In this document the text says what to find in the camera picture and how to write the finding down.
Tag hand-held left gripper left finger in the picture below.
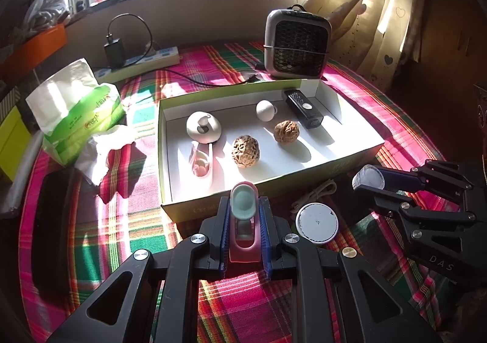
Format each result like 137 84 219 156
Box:
47 196 231 343

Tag white power strip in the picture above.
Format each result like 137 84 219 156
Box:
93 47 180 81

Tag black charger cable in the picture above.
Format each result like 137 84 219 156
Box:
107 13 155 59

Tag plaid pink green cloth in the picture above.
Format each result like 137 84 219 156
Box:
19 41 465 343

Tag pink and grey plastic tool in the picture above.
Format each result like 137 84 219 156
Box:
229 181 263 263

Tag yellow-green box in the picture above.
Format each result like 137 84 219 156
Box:
0 105 33 182

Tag white round holder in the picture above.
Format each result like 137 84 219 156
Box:
186 111 223 144

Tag white cable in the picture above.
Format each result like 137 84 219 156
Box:
291 179 338 214

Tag green tissue pack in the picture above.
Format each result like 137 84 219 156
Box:
26 58 128 167

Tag cream heart-print curtain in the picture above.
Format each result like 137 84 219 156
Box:
304 0 430 91

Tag black rectangular device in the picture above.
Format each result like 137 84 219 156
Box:
284 89 324 130

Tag orange box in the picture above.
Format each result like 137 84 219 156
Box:
0 22 68 78

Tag wrinkled brown walnut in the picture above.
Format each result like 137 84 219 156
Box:
274 120 301 145

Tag translucent white jar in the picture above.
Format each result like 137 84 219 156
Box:
352 164 386 190

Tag black charger adapter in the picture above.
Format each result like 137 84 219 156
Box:
104 38 126 69

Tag pale pink plastic tool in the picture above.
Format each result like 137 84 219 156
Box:
190 140 215 190

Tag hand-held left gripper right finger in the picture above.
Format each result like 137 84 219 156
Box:
260 196 444 343

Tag crumpled white tissue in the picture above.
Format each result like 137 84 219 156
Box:
74 125 136 186

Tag grey desktop fan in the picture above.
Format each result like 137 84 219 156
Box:
263 5 332 80

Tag black power cord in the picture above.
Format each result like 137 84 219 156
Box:
167 62 260 87

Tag white mushroom-shaped knob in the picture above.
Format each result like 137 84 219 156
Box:
256 100 279 123

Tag clear plastic bags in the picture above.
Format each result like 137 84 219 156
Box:
23 0 71 30

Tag shallow cardboard box tray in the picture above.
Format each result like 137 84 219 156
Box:
158 79 386 224

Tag carved dark walnut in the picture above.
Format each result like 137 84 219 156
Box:
232 135 261 167

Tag round white disc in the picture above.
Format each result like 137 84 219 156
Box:
296 203 340 245

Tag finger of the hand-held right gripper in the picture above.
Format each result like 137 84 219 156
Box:
380 161 484 195
359 185 476 241

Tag black case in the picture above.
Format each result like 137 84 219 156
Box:
30 168 83 299

